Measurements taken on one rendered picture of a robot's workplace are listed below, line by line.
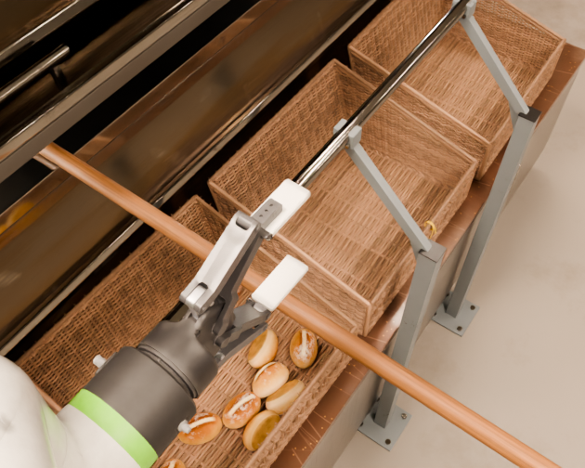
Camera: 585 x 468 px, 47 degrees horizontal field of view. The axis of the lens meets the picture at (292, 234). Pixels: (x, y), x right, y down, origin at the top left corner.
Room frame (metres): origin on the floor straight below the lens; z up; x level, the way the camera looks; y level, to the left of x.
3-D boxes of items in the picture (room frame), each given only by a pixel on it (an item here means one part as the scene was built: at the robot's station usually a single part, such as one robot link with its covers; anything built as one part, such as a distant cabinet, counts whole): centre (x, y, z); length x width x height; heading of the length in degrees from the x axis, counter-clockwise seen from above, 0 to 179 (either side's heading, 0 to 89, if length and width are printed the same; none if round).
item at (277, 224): (0.41, 0.01, 1.55); 0.07 x 0.03 x 0.01; 144
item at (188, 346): (0.30, 0.09, 1.49); 0.09 x 0.07 x 0.08; 144
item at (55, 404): (0.64, 0.20, 0.72); 0.56 x 0.49 x 0.28; 143
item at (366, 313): (1.13, -0.15, 0.72); 0.56 x 0.49 x 0.28; 145
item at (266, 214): (0.39, 0.03, 1.57); 0.05 x 0.01 x 0.03; 144
